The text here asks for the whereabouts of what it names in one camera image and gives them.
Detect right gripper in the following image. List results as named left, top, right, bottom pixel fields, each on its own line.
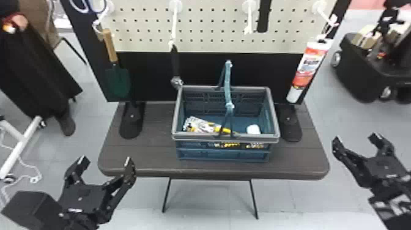
left=331, top=132, right=411, bottom=199

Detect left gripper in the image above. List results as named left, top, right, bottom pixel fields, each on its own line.
left=57, top=155, right=137, bottom=223

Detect green trowel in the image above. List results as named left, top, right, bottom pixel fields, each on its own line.
left=95, top=27, right=132, bottom=99

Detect white sealant tube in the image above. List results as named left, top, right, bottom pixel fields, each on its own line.
left=286, top=38, right=335, bottom=104

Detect white roller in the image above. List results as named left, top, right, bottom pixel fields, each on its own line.
left=246, top=124, right=262, bottom=136

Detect yellow hand tool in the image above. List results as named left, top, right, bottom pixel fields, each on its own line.
left=182, top=115, right=240, bottom=136

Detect person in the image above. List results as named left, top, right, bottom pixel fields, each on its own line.
left=0, top=0, right=84, bottom=137

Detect blue basket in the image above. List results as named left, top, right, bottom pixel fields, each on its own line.
left=171, top=59, right=281, bottom=163

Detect blue scissors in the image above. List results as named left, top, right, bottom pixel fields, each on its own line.
left=68, top=0, right=112, bottom=15

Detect white pegboard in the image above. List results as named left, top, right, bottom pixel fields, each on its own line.
left=59, top=0, right=352, bottom=143

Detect white cable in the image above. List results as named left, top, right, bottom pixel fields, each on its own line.
left=0, top=128, right=43, bottom=206

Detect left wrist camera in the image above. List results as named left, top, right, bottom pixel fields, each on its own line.
left=1, top=190, right=65, bottom=230

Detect black handled tool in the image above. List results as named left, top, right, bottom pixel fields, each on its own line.
left=168, top=43, right=185, bottom=91

